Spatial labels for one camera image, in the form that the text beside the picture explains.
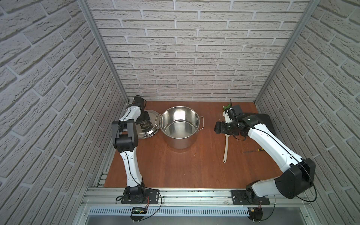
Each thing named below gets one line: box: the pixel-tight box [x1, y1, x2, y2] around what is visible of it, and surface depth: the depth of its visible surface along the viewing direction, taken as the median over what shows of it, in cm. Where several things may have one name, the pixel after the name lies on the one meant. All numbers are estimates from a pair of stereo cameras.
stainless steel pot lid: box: [136, 110, 161, 140], surface depth 102 cm
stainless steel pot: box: [155, 105, 205, 150], surface depth 95 cm
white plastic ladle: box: [223, 133, 231, 164], surface depth 91 cm
